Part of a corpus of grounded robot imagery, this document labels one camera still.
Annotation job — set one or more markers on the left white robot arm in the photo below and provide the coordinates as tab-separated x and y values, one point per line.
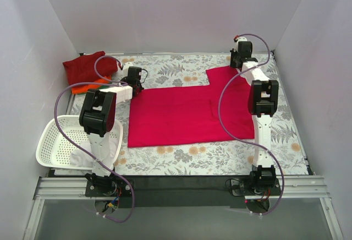
98	120

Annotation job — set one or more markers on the white garment in basket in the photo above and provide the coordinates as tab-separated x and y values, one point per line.
79	158

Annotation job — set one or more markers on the white plastic laundry basket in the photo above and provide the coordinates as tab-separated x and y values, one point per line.
53	150

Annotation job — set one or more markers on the floral tablecloth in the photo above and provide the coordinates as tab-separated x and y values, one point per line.
220	158

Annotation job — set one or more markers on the dark red folded shirt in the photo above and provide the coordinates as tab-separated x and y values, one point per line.
81	69

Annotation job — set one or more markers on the aluminium frame rail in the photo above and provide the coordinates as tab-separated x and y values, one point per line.
301	186

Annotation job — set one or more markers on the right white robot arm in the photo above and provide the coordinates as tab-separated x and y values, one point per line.
262	105

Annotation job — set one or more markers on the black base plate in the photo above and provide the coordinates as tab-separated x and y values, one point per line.
179	191

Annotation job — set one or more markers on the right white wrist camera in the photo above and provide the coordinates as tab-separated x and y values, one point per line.
239	39

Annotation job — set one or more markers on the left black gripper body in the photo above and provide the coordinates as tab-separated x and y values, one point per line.
138	87

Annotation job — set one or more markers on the green folded shirt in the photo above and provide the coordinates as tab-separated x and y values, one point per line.
105	86

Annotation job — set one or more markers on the orange folded shirt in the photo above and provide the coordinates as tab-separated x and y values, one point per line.
84	88

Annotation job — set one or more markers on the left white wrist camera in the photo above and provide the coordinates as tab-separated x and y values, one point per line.
123	68

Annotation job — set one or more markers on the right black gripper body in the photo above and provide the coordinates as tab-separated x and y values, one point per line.
234	60

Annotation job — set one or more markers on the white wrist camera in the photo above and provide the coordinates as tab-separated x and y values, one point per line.
123	68
239	39

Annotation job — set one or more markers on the pink t shirt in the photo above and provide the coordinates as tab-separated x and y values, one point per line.
192	114

